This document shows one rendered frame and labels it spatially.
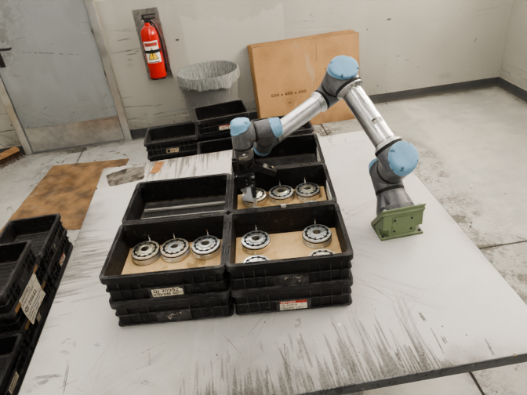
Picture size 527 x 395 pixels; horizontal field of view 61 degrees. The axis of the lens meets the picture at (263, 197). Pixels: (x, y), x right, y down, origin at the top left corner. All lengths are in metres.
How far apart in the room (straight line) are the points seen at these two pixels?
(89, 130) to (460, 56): 3.87
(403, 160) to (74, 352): 1.30
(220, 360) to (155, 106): 3.56
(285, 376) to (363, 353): 0.24
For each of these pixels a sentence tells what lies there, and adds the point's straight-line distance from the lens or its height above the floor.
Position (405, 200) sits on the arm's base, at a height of 0.85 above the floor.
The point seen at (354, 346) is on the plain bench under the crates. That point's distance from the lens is 1.46.
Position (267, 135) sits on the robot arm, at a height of 1.14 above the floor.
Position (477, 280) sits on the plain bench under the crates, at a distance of 1.73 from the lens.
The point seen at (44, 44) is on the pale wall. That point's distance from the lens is 4.71.
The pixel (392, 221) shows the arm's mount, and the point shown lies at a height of 0.79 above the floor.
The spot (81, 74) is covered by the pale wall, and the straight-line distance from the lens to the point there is 4.70.
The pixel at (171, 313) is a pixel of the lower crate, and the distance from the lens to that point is 1.57.
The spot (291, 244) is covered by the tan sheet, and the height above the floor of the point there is 0.83.
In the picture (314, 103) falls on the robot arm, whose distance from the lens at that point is 1.90.
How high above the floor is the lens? 1.84
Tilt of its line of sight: 32 degrees down
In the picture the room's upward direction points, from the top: 7 degrees counter-clockwise
